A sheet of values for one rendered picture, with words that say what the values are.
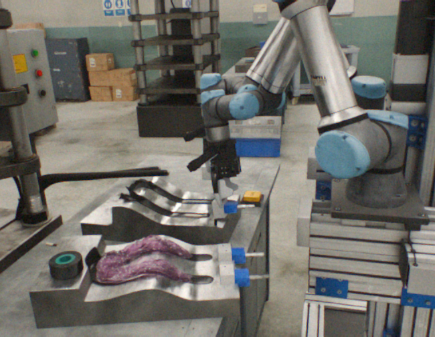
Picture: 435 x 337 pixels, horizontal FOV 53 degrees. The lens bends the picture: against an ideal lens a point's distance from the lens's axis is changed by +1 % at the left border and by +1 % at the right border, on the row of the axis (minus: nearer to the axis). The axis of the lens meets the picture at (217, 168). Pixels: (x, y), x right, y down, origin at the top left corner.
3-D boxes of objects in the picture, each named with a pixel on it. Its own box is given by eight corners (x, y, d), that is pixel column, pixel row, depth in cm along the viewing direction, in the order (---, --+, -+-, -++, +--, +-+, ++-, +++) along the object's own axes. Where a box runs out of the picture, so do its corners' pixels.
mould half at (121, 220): (241, 216, 159) (239, 182, 154) (223, 253, 135) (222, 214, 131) (118, 205, 171) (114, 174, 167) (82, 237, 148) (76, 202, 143)
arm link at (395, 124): (412, 160, 110) (419, 107, 106) (387, 174, 102) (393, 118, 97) (369, 150, 119) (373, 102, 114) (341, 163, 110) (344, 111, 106)
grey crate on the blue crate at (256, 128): (282, 129, 489) (282, 116, 484) (280, 139, 452) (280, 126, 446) (229, 128, 501) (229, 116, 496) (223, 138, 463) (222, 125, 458)
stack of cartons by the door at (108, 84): (140, 98, 810) (136, 52, 781) (134, 101, 780) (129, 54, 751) (98, 97, 826) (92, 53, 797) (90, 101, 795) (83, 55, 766)
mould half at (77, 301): (232, 259, 132) (231, 227, 128) (240, 316, 107) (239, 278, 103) (67, 269, 130) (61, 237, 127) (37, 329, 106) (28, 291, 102)
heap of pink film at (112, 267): (193, 250, 126) (191, 227, 123) (192, 287, 109) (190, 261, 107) (104, 255, 125) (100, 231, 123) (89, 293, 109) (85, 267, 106)
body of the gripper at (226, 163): (236, 179, 131) (231, 140, 129) (209, 181, 133) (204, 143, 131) (241, 173, 138) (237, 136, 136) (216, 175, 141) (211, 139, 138)
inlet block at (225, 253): (262, 257, 127) (262, 241, 125) (265, 267, 122) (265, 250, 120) (218, 259, 126) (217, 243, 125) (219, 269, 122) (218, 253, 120)
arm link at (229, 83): (257, 101, 152) (227, 103, 151) (249, 95, 163) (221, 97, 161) (257, 79, 150) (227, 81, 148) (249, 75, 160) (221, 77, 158)
